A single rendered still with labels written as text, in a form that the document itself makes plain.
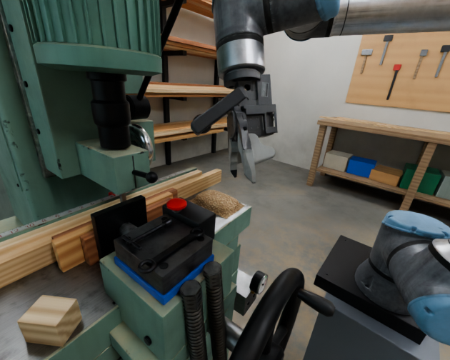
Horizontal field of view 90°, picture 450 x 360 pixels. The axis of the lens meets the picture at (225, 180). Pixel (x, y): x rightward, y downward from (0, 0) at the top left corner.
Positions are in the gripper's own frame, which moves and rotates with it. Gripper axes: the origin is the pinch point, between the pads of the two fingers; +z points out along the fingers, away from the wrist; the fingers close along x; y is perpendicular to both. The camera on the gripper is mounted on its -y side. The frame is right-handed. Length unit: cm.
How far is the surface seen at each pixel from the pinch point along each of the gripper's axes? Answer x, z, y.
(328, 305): -12.9, 19.7, 9.7
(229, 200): 11.5, 5.8, -0.3
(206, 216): -10.6, 3.6, -7.9
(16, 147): 7.0, -10.4, -42.4
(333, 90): 243, -85, 196
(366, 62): 209, -107, 217
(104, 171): -1.1, -4.3, -24.3
